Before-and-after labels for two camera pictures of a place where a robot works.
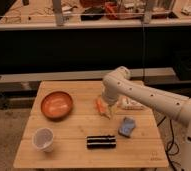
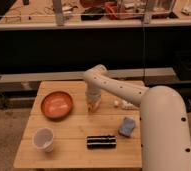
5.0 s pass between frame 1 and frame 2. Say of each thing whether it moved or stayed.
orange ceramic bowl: stayed
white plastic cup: stayed
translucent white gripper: moved
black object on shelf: stayed
